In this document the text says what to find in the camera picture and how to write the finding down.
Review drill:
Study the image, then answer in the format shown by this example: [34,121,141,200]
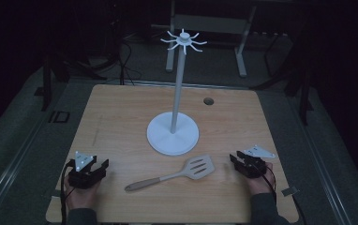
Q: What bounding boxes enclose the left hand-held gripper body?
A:
[68,151,103,189]

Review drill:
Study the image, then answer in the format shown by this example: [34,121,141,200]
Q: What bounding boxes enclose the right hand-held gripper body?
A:
[236,144,276,179]

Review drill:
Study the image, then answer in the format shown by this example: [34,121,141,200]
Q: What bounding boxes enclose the person's right hand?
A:
[245,161,276,197]

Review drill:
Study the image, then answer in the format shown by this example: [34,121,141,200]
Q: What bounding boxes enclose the grey slotted spatula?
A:
[124,154,216,193]

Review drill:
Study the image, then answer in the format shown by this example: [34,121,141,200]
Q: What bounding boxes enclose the grey tape strip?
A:
[281,186,300,198]

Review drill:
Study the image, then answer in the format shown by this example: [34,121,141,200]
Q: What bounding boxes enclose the black floor socket box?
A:
[48,110,71,124]

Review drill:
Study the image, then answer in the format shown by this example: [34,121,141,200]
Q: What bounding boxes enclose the white hook stand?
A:
[146,28,208,157]

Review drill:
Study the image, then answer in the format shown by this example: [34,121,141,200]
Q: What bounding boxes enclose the dark metal stand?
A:
[250,31,315,127]
[34,54,108,113]

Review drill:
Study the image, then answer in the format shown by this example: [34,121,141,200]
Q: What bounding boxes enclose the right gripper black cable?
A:
[252,162,278,204]

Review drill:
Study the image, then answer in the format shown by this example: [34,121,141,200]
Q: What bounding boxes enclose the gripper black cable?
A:
[59,158,76,225]
[252,162,278,204]

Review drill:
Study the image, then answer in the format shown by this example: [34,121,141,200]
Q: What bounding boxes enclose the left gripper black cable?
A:
[59,158,76,225]

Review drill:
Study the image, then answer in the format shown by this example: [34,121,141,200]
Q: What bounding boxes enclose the black floor cables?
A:
[114,31,143,86]

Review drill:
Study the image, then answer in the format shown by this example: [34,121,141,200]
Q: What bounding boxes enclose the white metal desk frame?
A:
[165,0,258,79]

